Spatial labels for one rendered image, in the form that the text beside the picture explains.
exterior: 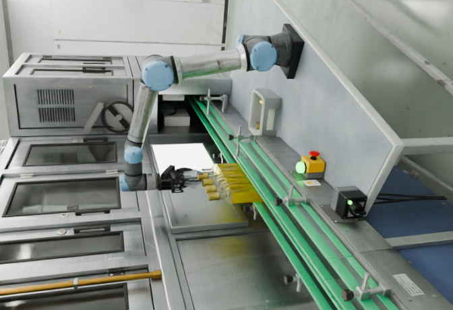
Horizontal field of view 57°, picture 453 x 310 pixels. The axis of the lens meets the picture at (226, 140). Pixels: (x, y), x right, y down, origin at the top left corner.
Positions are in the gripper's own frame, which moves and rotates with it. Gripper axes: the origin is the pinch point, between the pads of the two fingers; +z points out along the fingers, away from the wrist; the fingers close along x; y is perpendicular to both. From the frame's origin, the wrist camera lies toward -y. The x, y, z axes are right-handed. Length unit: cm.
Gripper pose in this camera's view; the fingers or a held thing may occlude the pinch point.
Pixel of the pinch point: (199, 176)
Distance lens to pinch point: 190.2
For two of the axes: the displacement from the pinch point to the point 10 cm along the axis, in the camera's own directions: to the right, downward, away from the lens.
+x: 0.8, -9.3, -3.7
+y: 2.7, 3.8, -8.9
